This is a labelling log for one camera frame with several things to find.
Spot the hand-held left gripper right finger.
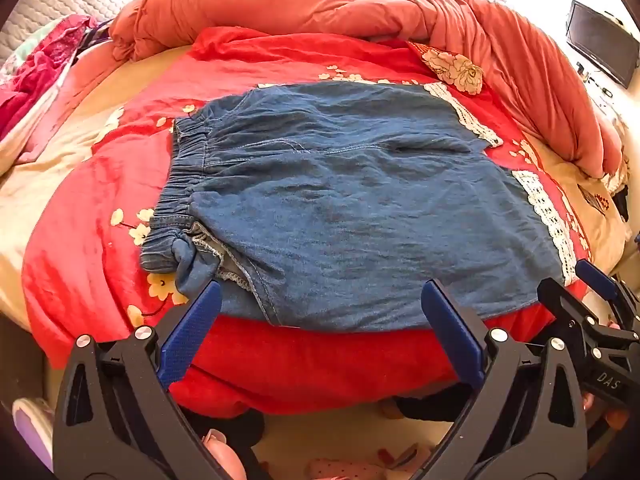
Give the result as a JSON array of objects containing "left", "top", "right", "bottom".
[{"left": 420, "top": 279, "right": 588, "bottom": 480}]

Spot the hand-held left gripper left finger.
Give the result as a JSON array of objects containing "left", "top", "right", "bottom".
[{"left": 52, "top": 280, "right": 236, "bottom": 480}]

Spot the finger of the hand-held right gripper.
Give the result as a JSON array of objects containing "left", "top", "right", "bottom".
[
  {"left": 575, "top": 259, "right": 640, "bottom": 323},
  {"left": 537, "top": 277, "right": 613, "bottom": 358}
]

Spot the blue denim pants lace trim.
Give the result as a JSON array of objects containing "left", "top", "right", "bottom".
[{"left": 140, "top": 81, "right": 581, "bottom": 333}]

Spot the person's right hand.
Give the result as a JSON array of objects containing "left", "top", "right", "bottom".
[{"left": 580, "top": 391, "right": 632, "bottom": 433}]

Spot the person's right leg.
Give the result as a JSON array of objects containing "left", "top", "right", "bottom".
[{"left": 382, "top": 394, "right": 473, "bottom": 423}]

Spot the person's leg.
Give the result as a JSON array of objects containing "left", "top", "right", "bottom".
[
  {"left": 180, "top": 405, "right": 266, "bottom": 461},
  {"left": 382, "top": 394, "right": 473, "bottom": 423}
]

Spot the person's left leg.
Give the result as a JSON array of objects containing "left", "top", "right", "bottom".
[{"left": 180, "top": 405, "right": 266, "bottom": 461}]

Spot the red floral blanket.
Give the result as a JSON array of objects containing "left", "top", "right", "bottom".
[{"left": 22, "top": 25, "right": 608, "bottom": 418}]

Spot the lilac white object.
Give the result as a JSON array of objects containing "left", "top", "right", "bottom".
[{"left": 12, "top": 397, "right": 55, "bottom": 471}]

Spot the beige bed sheet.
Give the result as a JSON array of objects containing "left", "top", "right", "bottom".
[{"left": 0, "top": 45, "right": 633, "bottom": 331}]

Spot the black monitor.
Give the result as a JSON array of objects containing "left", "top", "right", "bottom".
[{"left": 566, "top": 0, "right": 640, "bottom": 90}]

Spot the pink clothes pile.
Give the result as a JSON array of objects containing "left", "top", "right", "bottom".
[{"left": 0, "top": 14, "right": 108, "bottom": 141}]

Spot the coral duvet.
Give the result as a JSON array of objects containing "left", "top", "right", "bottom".
[{"left": 107, "top": 0, "right": 626, "bottom": 181}]

